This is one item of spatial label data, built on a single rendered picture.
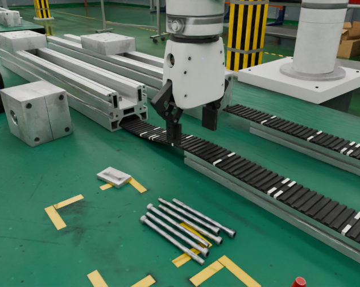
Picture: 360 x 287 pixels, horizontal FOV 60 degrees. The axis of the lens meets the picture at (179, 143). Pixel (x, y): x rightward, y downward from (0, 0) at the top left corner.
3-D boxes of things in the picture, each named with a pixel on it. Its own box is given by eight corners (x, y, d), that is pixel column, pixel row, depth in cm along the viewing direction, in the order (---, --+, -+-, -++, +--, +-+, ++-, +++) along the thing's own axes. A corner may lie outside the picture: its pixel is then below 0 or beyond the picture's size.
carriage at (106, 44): (136, 59, 103) (135, 37, 100) (107, 64, 97) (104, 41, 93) (111, 52, 114) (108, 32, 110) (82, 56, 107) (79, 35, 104)
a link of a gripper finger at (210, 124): (215, 95, 53) (214, 132, 56) (228, 91, 55) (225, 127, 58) (202, 91, 55) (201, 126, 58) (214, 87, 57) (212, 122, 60)
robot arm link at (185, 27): (191, 18, 40) (191, 42, 41) (235, 14, 45) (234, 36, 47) (152, 13, 46) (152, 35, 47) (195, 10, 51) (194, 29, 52)
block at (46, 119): (83, 129, 68) (76, 87, 64) (32, 147, 61) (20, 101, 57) (60, 117, 74) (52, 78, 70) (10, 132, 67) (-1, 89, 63)
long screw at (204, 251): (210, 254, 37) (210, 248, 37) (205, 259, 37) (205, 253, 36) (150, 214, 44) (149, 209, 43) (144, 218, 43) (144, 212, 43)
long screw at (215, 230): (220, 233, 40) (221, 226, 40) (216, 237, 40) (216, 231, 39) (161, 200, 47) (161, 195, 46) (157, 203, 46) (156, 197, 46)
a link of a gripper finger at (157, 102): (152, 86, 44) (157, 120, 47) (191, 69, 48) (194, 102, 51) (147, 83, 45) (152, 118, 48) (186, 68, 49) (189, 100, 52)
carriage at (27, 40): (49, 55, 108) (45, 35, 105) (15, 60, 102) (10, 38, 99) (32, 48, 119) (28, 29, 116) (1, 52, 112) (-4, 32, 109)
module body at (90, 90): (148, 119, 73) (146, 84, 69) (110, 132, 67) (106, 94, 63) (28, 61, 126) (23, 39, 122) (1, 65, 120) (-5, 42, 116)
